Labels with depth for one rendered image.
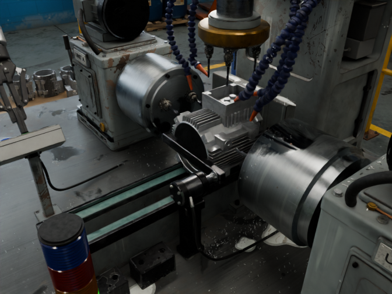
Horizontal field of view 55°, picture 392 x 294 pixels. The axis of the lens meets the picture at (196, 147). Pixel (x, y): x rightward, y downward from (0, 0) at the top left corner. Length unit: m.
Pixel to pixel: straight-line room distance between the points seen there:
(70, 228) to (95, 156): 0.92
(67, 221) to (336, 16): 0.77
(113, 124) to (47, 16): 5.34
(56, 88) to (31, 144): 2.58
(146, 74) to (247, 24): 0.39
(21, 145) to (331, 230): 0.76
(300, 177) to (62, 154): 0.96
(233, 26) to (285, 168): 0.36
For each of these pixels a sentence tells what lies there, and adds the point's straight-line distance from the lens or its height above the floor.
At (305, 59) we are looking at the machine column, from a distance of 1.10.
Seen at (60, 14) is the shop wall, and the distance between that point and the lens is 6.72.
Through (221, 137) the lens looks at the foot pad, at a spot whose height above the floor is 1.08.
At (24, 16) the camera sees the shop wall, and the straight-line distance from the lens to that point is 6.58.
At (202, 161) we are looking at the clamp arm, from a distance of 0.96.
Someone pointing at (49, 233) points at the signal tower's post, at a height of 1.22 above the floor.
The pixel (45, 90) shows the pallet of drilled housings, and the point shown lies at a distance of 3.62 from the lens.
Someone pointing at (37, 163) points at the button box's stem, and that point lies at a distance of 1.11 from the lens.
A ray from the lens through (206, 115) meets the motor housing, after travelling 1.01.
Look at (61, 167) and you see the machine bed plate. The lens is 1.42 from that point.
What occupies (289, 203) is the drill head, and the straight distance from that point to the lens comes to 0.79.
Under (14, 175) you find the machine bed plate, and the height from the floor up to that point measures 0.80.
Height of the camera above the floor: 1.58
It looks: 32 degrees down
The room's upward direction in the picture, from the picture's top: straight up
